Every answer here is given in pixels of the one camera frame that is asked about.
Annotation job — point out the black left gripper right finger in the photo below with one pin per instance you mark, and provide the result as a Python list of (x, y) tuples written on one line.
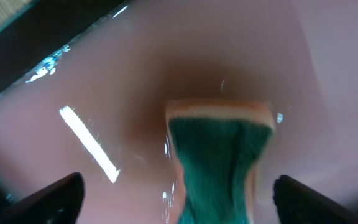
[(297, 203)]

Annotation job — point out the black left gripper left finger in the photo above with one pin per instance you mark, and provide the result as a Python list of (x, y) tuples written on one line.
[(59, 202)]

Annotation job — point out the green and orange sponge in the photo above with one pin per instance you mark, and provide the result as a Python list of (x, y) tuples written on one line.
[(217, 145)]

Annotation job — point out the black tray with red liquid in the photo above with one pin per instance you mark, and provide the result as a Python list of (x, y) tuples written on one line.
[(101, 111)]

